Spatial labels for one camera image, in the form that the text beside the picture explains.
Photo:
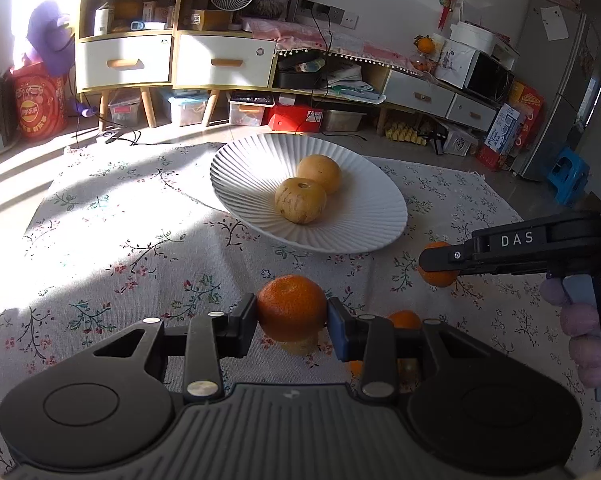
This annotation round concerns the blue plastic stool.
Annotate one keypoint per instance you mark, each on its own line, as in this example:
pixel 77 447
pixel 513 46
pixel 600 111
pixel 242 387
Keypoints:
pixel 570 172

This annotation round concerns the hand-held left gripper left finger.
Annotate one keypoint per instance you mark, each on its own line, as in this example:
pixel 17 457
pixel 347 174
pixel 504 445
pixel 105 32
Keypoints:
pixel 243 325

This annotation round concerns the pink lace cloth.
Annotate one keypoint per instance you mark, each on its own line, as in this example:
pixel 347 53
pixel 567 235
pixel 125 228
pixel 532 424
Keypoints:
pixel 340 45

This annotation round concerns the large orange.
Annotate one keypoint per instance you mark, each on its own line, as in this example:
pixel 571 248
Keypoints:
pixel 290 305

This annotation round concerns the speckled yellow pear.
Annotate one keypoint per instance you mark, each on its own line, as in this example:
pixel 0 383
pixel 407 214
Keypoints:
pixel 300 202

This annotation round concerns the cardboard box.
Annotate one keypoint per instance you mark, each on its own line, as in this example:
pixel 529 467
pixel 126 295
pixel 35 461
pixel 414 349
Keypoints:
pixel 210 20

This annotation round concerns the red box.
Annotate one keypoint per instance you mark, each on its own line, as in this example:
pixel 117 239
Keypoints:
pixel 293 120

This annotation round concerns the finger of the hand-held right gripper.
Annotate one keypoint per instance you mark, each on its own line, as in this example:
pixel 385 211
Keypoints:
pixel 510 252

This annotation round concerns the yellow egg tray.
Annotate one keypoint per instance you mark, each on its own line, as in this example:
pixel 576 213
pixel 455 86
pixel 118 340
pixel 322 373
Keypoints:
pixel 405 134

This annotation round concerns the black bag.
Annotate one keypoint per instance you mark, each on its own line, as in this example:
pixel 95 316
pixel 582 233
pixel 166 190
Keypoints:
pixel 298 74

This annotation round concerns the red and blue boxes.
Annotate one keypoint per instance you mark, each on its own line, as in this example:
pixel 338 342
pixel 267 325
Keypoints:
pixel 510 125

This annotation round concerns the white power adapter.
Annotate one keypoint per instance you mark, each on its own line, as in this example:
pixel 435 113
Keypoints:
pixel 108 136

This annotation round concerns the decor orange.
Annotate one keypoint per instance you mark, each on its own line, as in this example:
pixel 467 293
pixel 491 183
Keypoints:
pixel 425 45

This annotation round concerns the white carton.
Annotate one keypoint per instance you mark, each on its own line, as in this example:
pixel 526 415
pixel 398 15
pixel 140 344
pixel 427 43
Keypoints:
pixel 104 21

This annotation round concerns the clear storage box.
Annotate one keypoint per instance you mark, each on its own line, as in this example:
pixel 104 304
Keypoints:
pixel 250 111
pixel 125 109
pixel 188 110

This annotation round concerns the white thermometer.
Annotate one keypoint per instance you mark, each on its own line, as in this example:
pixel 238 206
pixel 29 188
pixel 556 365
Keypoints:
pixel 148 25

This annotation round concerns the yellow pear back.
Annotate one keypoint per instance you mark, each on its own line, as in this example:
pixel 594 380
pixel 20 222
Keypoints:
pixel 323 170

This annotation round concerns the black flat panel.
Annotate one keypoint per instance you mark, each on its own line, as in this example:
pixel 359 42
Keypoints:
pixel 5 110

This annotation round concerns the purple plush toy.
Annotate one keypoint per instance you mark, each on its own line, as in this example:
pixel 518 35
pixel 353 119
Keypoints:
pixel 50 30

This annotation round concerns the white cabinet drawer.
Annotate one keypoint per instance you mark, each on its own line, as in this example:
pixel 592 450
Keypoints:
pixel 123 62
pixel 225 62

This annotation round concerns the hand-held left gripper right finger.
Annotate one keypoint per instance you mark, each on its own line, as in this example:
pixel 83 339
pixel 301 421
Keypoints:
pixel 341 330

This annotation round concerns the grey plastic bin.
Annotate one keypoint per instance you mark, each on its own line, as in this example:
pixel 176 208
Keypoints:
pixel 344 121

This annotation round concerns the wall outlets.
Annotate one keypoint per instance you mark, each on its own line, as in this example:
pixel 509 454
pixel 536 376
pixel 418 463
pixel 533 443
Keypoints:
pixel 330 12

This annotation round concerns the black microwave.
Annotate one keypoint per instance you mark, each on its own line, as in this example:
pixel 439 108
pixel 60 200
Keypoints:
pixel 490 80

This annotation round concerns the wooden shelf cabinet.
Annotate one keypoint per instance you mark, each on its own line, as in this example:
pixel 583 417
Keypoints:
pixel 178 0

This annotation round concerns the white ribbed plate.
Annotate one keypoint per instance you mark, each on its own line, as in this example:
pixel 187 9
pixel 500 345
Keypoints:
pixel 260 170

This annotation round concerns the low wooden cabinet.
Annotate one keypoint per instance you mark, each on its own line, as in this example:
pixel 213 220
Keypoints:
pixel 420 92

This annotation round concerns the floral tablecloth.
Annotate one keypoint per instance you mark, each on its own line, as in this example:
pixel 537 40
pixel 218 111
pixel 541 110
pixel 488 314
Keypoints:
pixel 130 240

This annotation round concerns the grey refrigerator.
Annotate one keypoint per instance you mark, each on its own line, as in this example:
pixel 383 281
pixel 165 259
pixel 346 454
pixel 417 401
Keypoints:
pixel 555 85

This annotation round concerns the person's right hand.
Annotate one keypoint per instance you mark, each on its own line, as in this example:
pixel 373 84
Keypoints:
pixel 582 320

